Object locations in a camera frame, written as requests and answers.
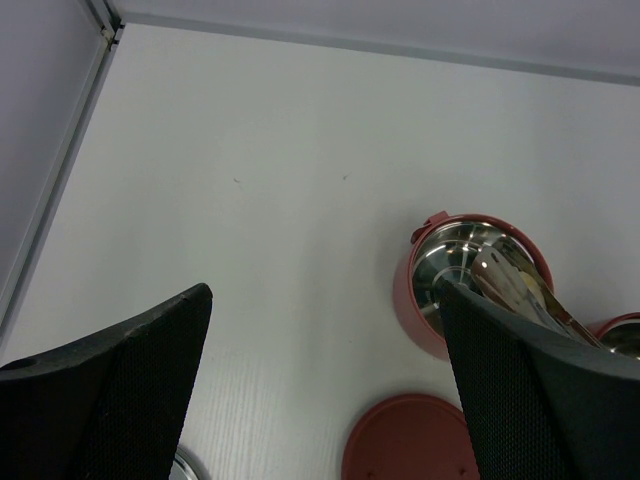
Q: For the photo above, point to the grey transparent lid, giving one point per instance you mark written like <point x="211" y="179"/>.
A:
<point x="185" y="466"/>

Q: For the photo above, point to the left aluminium frame post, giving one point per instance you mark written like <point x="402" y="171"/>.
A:
<point x="54" y="55"/>

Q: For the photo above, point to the left red steel bowl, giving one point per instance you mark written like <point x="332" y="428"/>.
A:
<point x="444" y="248"/>

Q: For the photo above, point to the right red steel bowl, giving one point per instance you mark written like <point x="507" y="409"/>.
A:
<point x="619" y="335"/>

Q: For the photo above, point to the round bun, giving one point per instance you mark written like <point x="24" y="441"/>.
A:
<point x="533" y="287"/>

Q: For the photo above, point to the metal tongs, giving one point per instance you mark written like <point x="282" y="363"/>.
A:
<point x="499" y="281"/>

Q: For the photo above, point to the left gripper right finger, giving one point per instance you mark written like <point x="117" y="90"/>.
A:
<point x="539" y="405"/>

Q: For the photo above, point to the left red lid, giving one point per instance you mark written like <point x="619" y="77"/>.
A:
<point x="410" y="436"/>

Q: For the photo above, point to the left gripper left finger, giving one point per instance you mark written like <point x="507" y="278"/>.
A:
<point x="111" y="405"/>

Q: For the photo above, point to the red steel bowl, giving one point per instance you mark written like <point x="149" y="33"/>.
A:
<point x="619" y="335"/>
<point x="444" y="248"/>

